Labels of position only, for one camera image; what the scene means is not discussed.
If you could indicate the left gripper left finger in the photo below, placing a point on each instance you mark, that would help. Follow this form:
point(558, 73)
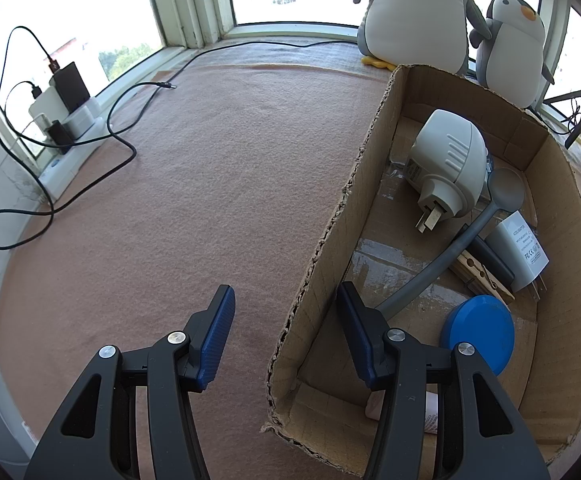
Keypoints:
point(93, 435)

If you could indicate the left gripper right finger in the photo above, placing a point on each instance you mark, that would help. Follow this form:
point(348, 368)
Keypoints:
point(480, 433)

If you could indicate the pink tube grey cap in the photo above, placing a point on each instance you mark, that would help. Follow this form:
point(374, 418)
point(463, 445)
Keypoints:
point(374, 406)

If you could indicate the blue round lid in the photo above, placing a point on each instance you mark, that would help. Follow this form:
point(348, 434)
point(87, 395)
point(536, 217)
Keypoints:
point(484, 322)

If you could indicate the wooden clothespin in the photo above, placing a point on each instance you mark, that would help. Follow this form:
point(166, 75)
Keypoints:
point(478, 279)

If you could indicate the white USB charger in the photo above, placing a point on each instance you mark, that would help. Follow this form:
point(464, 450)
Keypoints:
point(515, 243)

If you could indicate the black cylinder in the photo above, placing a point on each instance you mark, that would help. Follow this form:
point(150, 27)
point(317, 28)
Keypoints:
point(493, 263)

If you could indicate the brown cardboard box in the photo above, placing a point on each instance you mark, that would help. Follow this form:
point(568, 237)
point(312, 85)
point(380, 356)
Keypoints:
point(316, 400)

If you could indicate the grey long spoon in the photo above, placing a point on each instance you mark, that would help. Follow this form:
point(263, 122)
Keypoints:
point(507, 193)

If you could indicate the white round plug device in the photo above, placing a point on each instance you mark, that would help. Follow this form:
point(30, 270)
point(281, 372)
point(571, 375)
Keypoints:
point(447, 165)

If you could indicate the pink felt mat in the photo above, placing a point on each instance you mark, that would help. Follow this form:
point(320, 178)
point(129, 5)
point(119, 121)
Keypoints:
point(229, 178)

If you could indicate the black plug adapter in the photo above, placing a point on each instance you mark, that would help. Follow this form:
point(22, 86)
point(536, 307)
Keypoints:
point(61, 136)

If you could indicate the white power strip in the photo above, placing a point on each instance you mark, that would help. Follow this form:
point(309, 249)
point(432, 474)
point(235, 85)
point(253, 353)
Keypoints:
point(87, 126)

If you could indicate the small plush penguin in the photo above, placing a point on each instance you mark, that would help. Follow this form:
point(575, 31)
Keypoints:
point(511, 62)

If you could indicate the checkered cloth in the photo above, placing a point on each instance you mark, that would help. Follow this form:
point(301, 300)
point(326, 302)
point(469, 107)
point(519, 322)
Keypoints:
point(325, 54)

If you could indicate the large plush penguin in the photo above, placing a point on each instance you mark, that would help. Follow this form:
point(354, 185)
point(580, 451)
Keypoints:
point(420, 32)

